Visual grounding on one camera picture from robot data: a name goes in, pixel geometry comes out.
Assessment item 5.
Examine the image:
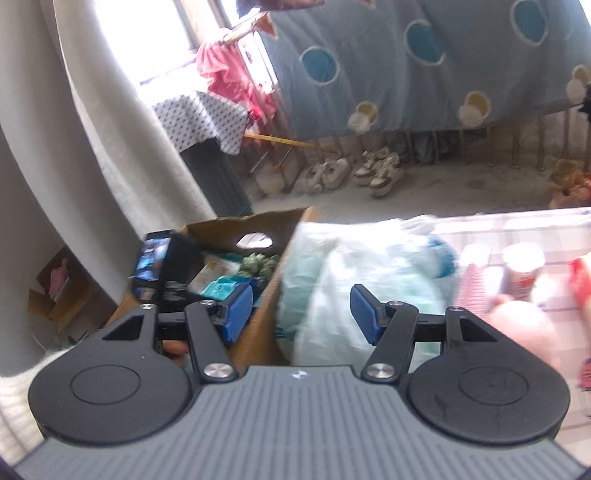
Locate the open cardboard box with items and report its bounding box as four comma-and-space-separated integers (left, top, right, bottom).
28, 247, 118, 344

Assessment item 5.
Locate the red packet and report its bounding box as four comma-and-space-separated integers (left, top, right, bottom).
569, 256, 591, 315

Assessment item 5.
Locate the person's left hand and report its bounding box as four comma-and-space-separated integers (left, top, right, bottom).
161, 339, 190, 367

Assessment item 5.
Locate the yellow broom handle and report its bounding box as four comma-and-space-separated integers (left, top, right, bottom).
242, 133, 324, 151

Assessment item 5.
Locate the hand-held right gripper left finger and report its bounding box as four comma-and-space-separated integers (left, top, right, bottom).
102, 282, 254, 384

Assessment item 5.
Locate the white curtain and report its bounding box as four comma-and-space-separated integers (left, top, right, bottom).
0, 0, 220, 384

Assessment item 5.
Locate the white platform sneaker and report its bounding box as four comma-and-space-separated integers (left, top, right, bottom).
302, 161, 331, 193
369, 154, 404, 198
353, 147, 391, 180
323, 157, 352, 190

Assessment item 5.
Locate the white polka dot cloth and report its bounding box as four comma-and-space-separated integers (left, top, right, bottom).
152, 90, 252, 155

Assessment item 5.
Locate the orange stuffed toy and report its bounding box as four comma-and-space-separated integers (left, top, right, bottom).
549, 159, 591, 209

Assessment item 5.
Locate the brown cardboard box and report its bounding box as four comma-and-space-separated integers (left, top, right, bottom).
108, 206, 319, 370

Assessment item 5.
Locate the white wet wipes pack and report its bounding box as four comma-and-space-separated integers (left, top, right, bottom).
187, 257, 243, 292

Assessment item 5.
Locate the blue blanket with circles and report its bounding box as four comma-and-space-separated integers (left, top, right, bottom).
261, 0, 591, 139

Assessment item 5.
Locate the pink plush toy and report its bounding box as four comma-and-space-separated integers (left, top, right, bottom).
487, 293, 561, 374

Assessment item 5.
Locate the blue wet wipes pack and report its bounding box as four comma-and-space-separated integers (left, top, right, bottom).
201, 276, 242, 300

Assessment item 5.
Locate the white paper cup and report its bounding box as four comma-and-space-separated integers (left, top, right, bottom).
501, 244, 546, 301

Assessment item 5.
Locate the pale green plastic bag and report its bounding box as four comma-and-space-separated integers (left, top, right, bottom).
276, 215, 462, 370

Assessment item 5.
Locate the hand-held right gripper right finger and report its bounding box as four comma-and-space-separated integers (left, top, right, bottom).
349, 284, 499, 384

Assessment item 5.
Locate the pink hanging garment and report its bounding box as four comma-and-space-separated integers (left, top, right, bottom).
196, 28, 280, 125

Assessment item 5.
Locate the clear bag with green cloth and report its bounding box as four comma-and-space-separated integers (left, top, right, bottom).
240, 253, 280, 280

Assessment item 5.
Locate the pink towel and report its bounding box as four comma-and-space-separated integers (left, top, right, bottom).
455, 244, 492, 319

